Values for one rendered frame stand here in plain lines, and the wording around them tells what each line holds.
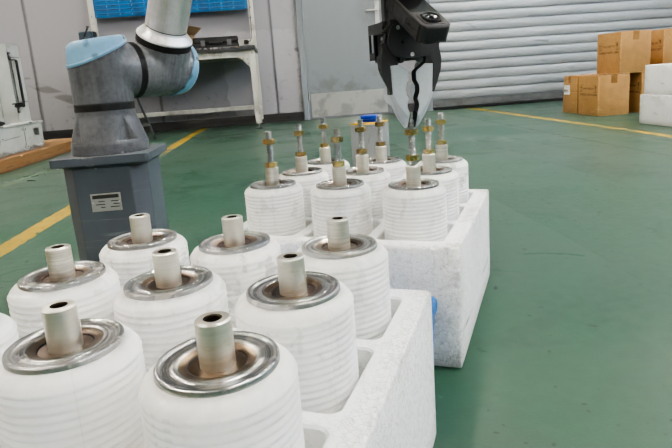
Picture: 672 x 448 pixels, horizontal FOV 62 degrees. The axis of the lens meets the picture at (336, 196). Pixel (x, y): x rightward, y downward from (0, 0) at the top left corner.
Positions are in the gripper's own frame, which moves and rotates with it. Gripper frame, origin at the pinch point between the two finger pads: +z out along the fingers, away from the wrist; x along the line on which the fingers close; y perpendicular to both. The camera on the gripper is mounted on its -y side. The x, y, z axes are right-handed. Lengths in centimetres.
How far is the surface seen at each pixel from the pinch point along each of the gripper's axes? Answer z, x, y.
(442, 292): 23.6, 0.4, -8.7
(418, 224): 14.8, 1.4, -3.8
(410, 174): 8.2, 0.7, -0.1
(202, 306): 11.0, 32.9, -30.8
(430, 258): 18.8, 1.6, -7.8
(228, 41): -46, -25, 470
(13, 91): -12, 136, 362
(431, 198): 11.3, -0.7, -4.0
